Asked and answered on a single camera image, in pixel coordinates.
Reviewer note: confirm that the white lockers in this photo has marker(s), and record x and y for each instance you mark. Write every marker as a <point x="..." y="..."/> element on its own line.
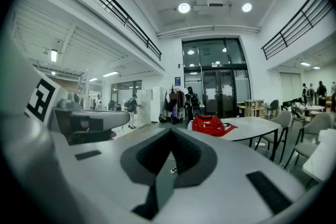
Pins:
<point x="151" y="105"/>

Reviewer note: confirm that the round white table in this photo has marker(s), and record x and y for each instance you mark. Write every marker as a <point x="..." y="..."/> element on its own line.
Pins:
<point x="312" y="107"/>

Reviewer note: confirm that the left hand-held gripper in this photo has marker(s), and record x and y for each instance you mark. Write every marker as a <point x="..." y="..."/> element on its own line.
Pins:
<point x="39" y="99"/>

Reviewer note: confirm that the white ceiling air conditioner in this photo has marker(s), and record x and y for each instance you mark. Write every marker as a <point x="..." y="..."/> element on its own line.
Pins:
<point x="212" y="2"/>

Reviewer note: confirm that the red fabric bag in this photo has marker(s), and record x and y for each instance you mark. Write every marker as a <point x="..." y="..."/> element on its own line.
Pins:
<point x="207" y="123"/>

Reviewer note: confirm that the dark chair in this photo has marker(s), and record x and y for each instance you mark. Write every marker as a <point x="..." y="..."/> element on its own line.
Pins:
<point x="273" y="105"/>

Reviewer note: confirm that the coat rack with clothes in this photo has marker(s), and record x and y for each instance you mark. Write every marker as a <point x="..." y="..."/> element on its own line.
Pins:
<point x="174" y="102"/>

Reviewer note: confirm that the black framed glass door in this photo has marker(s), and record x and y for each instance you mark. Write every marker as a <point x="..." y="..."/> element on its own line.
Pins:
<point x="218" y="60"/>

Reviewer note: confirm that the white paper sheet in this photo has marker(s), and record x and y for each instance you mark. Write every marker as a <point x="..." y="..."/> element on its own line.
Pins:
<point x="211" y="93"/>
<point x="228" y="90"/>

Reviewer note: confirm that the grey upholstered chair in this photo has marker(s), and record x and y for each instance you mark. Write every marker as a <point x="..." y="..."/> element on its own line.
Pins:
<point x="282" y="119"/>
<point x="317" y="123"/>
<point x="298" y="112"/>

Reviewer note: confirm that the black balcony railing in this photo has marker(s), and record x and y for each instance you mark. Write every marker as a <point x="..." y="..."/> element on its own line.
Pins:
<point x="126" y="21"/>
<point x="265" y="53"/>

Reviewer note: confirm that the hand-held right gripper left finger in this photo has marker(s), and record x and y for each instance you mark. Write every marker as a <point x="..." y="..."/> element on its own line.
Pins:
<point x="99" y="178"/>

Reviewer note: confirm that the blue wall poster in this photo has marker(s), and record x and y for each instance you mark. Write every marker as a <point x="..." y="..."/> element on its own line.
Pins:
<point x="177" y="81"/>

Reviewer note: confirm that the wooden slat crate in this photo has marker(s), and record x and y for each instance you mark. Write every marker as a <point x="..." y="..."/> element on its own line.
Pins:
<point x="254" y="108"/>

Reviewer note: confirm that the white marble table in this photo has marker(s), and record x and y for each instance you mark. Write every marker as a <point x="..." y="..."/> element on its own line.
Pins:
<point x="252" y="126"/>

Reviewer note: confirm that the round ceiling light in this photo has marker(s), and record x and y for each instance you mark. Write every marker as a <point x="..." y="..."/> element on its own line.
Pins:
<point x="247" y="7"/>
<point x="184" y="8"/>

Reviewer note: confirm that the white ceiling pipes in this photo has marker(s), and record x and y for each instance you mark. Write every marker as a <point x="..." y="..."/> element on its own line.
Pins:
<point x="210" y="28"/>

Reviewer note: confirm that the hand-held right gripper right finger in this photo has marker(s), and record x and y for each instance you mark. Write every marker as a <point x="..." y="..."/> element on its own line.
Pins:
<point x="223" y="191"/>

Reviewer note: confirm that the black and yellow bin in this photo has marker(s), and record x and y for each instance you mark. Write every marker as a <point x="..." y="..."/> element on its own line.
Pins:
<point x="241" y="110"/>

